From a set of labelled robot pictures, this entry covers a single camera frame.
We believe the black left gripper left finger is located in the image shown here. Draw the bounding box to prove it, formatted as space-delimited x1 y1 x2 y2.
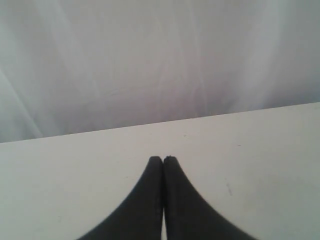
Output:
80 156 164 240

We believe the white backdrop curtain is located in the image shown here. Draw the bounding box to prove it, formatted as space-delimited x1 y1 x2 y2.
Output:
0 0 320 143

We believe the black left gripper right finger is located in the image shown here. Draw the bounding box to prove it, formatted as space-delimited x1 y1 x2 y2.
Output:
163 156 254 240

